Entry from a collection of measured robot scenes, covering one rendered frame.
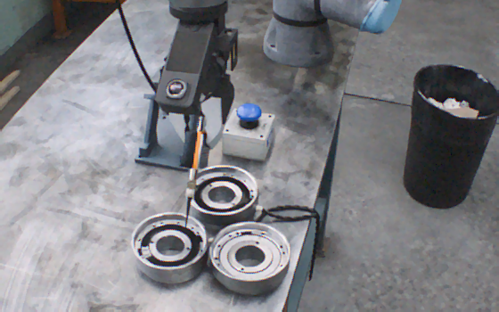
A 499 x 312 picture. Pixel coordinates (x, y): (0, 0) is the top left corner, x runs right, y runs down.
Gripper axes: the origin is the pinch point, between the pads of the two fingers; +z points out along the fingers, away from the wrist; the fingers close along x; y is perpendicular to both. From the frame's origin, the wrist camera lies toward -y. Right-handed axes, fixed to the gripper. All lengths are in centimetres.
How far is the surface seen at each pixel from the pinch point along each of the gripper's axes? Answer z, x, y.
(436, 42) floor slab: 94, -53, 230
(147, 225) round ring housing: 10.0, 5.3, -7.7
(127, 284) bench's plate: 13.1, 5.4, -16.5
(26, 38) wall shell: 86, 157, 162
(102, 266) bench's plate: 13.1, 10.1, -14.8
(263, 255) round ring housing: 11.1, -11.1, -7.6
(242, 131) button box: 8.7, -2.2, 14.8
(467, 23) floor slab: 94, -75, 265
